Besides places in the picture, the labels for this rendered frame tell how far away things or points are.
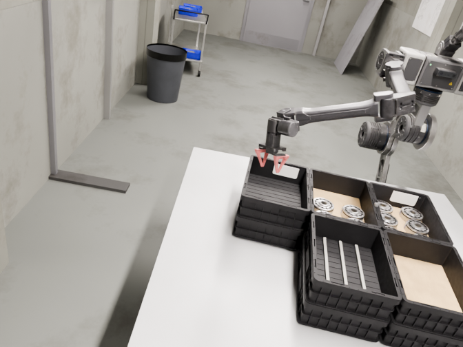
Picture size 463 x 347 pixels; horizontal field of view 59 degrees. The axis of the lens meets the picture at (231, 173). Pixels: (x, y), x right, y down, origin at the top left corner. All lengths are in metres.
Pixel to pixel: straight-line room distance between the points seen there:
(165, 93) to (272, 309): 3.72
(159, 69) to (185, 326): 3.74
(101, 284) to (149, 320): 1.11
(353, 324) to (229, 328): 0.43
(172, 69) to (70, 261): 2.80
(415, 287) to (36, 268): 2.02
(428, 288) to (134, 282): 1.59
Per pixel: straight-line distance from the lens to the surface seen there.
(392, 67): 1.97
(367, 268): 1.73
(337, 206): 2.03
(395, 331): 1.62
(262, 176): 2.09
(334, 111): 1.63
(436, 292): 1.79
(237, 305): 1.56
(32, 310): 2.47
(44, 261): 2.72
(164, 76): 4.86
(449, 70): 2.24
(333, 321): 1.56
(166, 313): 1.50
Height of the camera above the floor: 1.84
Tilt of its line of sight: 30 degrees down
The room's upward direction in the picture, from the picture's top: 12 degrees clockwise
